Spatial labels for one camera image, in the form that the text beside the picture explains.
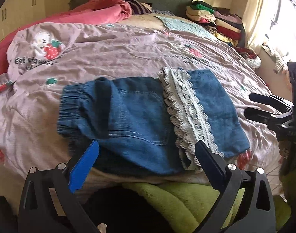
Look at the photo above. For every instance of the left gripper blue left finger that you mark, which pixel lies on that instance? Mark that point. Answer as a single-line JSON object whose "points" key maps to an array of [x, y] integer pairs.
{"points": [[80, 166]]}

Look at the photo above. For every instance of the green blanket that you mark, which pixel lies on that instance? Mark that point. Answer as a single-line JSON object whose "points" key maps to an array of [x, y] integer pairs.
{"points": [[185, 205]]}

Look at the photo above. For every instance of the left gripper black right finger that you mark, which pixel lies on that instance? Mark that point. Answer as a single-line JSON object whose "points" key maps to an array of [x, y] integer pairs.
{"points": [[212, 164]]}

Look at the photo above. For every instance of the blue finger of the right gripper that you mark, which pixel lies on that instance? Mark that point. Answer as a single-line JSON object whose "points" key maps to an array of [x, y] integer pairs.
{"points": [[273, 121]]}

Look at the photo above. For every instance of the striped dark purple garment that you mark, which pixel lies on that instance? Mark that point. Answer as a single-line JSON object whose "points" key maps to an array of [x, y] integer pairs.
{"points": [[139, 8]]}

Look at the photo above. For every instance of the blue denim lace-trimmed pants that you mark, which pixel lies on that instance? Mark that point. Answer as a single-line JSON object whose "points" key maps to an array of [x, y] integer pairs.
{"points": [[148, 126]]}

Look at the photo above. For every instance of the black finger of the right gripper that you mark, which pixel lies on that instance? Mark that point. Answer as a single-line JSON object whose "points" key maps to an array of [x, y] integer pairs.
{"points": [[278, 103]]}

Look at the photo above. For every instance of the cream window curtain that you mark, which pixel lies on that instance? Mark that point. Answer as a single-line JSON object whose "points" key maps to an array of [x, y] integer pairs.
{"points": [[271, 26]]}

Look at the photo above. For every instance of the pink strawberry print bedsheet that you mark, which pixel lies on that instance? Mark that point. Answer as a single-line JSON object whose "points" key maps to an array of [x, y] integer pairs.
{"points": [[45, 58]]}

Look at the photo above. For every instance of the stack of folded clothes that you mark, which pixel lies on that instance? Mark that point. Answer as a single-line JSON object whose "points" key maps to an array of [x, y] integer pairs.
{"points": [[225, 26]]}

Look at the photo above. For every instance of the pink blanket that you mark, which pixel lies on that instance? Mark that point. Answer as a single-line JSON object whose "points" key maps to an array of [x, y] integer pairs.
{"points": [[92, 12]]}

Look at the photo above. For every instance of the light blue crochet cloth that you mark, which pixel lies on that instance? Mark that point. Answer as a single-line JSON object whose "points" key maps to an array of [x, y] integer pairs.
{"points": [[184, 26]]}

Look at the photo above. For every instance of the cream wardrobe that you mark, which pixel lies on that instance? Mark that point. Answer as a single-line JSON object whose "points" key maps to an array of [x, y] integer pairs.
{"points": [[17, 13]]}

